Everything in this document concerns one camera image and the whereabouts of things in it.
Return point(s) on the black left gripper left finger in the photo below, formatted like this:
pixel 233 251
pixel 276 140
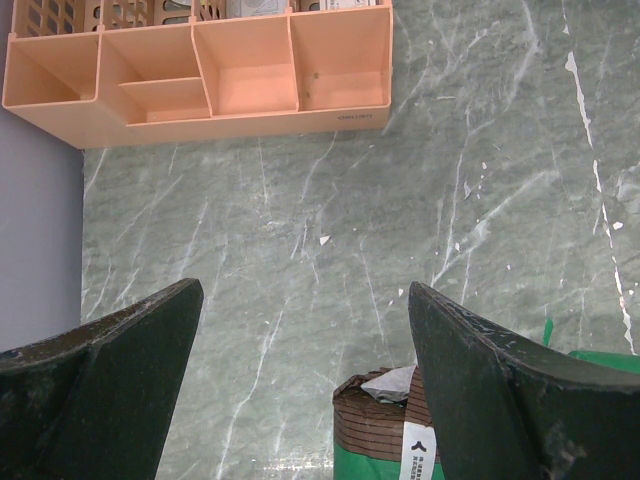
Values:
pixel 97 402

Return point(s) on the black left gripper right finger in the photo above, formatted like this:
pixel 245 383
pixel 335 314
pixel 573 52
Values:
pixel 506 407

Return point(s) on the green wrapped roll with label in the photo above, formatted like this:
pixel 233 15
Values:
pixel 383 428

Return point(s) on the orange plastic file organizer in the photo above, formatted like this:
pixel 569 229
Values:
pixel 119 73

